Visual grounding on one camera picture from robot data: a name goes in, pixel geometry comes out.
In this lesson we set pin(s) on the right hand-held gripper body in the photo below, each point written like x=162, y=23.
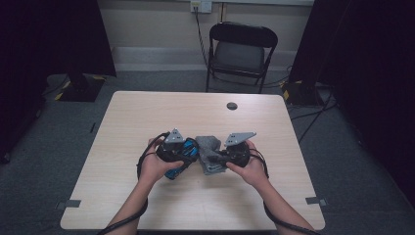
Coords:
x=238, y=138

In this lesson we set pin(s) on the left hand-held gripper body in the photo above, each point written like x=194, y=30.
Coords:
x=174, y=137

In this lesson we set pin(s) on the grey towel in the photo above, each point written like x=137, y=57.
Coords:
x=208, y=147

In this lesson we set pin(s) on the blue toy car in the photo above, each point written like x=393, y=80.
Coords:
x=190, y=150

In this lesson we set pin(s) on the person's right hand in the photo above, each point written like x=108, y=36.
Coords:
x=253, y=173

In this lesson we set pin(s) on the person's left hand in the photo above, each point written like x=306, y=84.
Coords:
x=153, y=169

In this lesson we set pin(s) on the black stand base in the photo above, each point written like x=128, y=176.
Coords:
x=81, y=89
x=301, y=94

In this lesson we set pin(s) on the black folding chair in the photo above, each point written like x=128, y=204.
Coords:
x=239, y=57

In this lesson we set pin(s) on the small black floor strip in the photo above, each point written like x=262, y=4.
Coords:
x=93, y=127

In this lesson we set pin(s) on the grey tape strip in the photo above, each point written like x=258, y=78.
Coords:
x=70, y=204
x=314, y=200

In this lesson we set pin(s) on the black curtain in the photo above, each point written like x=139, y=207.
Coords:
x=49, y=39
x=368, y=65

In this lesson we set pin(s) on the white wall socket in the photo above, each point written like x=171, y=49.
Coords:
x=201, y=5

